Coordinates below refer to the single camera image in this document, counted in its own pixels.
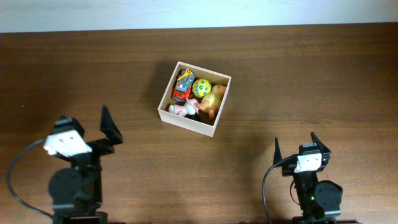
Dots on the yellow ball with blue letters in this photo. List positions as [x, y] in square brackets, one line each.
[201, 87]

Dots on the pink white toy duck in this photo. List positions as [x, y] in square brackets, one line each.
[190, 107]

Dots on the red grey toy truck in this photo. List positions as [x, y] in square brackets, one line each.
[183, 87]

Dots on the small black round lid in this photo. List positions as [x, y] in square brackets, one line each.
[194, 117]

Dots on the pink cardboard box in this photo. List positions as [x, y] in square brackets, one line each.
[206, 126]

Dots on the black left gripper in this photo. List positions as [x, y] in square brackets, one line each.
[113, 129]

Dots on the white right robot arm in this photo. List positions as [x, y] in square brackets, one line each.
[319, 200]

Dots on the yellow plush duck toy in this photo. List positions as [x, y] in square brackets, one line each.
[211, 103]

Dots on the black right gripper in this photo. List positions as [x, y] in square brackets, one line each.
[288, 168]

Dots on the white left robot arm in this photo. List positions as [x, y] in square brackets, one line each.
[76, 191]

